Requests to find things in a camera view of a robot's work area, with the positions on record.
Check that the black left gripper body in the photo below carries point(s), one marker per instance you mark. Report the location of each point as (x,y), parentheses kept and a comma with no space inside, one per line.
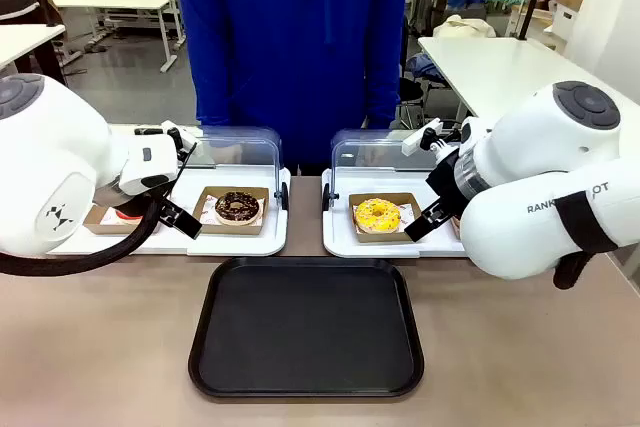
(145,204)

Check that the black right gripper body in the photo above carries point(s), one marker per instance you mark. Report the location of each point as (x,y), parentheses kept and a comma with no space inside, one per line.
(447,182)

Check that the person right forearm blue sleeve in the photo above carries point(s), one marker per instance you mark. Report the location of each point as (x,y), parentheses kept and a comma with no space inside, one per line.
(210,87)

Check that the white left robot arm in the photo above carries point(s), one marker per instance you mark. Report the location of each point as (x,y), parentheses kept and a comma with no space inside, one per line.
(50,157)

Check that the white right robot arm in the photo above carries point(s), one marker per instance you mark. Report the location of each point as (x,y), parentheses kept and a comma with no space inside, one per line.
(525,237)

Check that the person left forearm blue sleeve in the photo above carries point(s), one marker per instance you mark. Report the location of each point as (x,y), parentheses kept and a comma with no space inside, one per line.
(382,87)

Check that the red glazed donut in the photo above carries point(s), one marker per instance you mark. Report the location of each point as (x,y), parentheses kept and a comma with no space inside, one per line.
(127,218)

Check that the brown cardboard donut box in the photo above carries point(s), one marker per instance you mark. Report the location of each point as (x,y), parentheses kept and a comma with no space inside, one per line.
(95,227)
(385,238)
(455,229)
(232,231)

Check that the chocolate donut with nut crumbs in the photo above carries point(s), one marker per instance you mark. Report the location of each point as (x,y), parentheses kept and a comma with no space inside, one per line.
(225,209)

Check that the white display tray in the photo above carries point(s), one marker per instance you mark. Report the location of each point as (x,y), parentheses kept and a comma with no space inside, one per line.
(340,242)
(235,244)

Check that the yellow glazed sprinkle donut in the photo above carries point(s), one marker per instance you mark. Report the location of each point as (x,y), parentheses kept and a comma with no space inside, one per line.
(365,217)

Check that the black serving tray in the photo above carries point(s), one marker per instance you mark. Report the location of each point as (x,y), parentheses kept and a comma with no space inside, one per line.
(305,332)

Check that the person left hand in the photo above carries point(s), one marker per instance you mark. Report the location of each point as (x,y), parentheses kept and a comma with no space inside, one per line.
(366,122)

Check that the white printed paper liner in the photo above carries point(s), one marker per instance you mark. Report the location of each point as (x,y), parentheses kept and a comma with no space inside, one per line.
(407,214)
(107,217)
(207,212)

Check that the clear plastic display lid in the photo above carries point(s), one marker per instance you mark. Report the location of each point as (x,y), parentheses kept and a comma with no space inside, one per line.
(250,147)
(370,147)

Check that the black round stool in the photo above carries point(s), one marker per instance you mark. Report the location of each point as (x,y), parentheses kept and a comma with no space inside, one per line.
(411,92)

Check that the black lid hinge knob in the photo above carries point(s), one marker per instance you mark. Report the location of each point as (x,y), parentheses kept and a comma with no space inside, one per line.
(285,196)
(327,197)

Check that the blue cloth on chair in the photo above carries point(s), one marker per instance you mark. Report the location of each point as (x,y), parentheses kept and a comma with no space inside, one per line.
(422,67)

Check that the large white lab table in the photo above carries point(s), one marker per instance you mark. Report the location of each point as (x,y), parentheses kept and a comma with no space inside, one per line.
(500,72)

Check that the white canvas bag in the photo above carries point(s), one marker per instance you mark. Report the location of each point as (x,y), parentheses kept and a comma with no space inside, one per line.
(462,27)

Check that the white storage box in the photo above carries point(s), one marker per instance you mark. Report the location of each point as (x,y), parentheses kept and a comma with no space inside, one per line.
(563,22)

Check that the person torso in blue sweater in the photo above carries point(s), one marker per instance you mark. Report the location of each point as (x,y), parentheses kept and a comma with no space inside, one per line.
(300,47)

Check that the white side table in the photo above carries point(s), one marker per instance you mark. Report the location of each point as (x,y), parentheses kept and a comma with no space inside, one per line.
(25,42)

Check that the low white bench table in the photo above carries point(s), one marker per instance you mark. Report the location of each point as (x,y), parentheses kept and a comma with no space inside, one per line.
(115,1)

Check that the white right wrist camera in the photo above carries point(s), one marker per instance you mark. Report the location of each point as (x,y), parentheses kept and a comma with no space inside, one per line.
(415,142)

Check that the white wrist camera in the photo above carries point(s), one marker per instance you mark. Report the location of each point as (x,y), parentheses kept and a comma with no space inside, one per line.
(187,142)
(415,142)

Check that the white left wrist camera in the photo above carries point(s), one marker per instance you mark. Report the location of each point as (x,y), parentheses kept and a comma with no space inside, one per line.
(187,142)

